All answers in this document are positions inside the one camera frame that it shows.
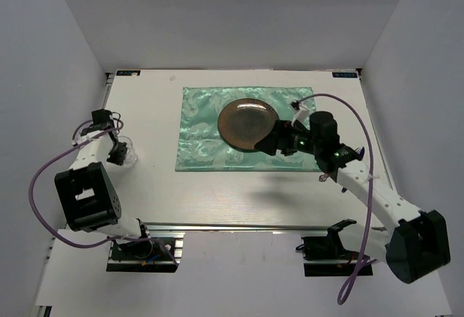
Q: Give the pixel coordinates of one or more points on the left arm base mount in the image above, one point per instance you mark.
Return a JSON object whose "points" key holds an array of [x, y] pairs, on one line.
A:
{"points": [[146, 257]]}

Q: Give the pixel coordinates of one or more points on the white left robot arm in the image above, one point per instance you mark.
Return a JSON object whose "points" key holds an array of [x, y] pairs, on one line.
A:
{"points": [[87, 195]]}

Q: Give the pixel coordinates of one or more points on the blue table sticker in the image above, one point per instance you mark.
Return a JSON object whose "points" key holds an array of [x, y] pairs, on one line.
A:
{"points": [[128, 73], [344, 74]]}

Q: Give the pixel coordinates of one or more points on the left blue table sticker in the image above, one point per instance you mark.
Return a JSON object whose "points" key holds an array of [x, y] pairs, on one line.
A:
{"points": [[128, 73]]}

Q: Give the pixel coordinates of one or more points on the brown speckled ceramic plate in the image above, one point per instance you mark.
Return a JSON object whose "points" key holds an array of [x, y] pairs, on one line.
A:
{"points": [[244, 122]]}

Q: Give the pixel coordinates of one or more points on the right blue table sticker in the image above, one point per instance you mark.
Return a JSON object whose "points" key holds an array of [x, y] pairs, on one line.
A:
{"points": [[344, 74]]}

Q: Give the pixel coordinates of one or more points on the clear drinking glass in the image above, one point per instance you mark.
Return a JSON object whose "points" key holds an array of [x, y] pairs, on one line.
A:
{"points": [[131, 157]]}

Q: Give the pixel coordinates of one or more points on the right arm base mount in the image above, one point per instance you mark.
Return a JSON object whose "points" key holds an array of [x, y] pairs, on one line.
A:
{"points": [[325, 256]]}

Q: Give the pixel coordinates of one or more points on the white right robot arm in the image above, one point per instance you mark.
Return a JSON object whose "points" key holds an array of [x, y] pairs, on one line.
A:
{"points": [[413, 243]]}

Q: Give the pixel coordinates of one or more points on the aluminium table edge rail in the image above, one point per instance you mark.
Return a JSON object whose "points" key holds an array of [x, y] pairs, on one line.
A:
{"points": [[228, 227]]}

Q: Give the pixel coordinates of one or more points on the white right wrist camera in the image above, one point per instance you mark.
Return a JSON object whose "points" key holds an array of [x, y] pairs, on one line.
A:
{"points": [[301, 112]]}

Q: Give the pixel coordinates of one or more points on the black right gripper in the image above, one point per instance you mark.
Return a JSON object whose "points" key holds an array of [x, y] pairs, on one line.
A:
{"points": [[279, 138]]}

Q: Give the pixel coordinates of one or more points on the green satin placemat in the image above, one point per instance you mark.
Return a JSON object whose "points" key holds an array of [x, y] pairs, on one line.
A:
{"points": [[200, 147]]}

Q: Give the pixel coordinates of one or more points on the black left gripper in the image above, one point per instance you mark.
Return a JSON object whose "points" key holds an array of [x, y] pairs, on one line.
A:
{"points": [[119, 159]]}

